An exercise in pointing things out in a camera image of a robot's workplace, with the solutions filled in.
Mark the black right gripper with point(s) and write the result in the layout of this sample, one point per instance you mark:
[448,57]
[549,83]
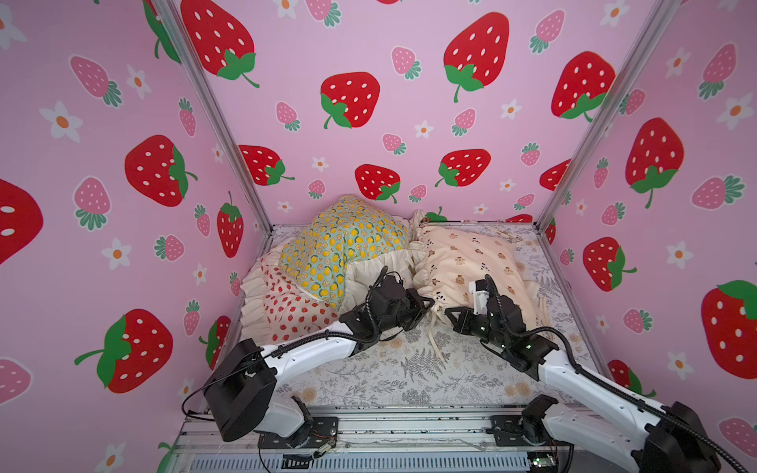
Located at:
[468,319]

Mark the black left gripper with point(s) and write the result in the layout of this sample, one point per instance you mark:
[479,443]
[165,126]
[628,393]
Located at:
[415,299]

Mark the cream animal print pillow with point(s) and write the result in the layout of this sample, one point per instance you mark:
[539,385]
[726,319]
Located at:
[451,260]

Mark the lemon print teal pillow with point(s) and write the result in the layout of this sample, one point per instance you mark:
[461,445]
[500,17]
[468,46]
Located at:
[351,230]

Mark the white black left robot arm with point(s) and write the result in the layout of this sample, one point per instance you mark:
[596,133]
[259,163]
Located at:
[240,394]

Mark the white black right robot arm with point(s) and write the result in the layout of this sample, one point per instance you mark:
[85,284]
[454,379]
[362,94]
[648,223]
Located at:
[623,427]

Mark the fern print bed sheet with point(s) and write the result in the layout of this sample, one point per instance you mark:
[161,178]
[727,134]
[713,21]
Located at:
[453,370]

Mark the red strawberry print pillow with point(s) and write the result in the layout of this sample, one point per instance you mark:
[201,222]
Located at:
[277,310]

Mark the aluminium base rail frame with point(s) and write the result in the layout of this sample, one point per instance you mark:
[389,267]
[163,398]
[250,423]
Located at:
[389,439]

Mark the aluminium left corner post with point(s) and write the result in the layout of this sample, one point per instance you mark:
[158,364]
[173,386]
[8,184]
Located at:
[196,74]

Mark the aluminium corner post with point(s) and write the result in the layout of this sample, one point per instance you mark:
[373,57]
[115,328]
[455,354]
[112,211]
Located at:
[196,74]
[651,33]

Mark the aluminium right corner post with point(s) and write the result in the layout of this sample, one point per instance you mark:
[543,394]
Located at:
[651,33]

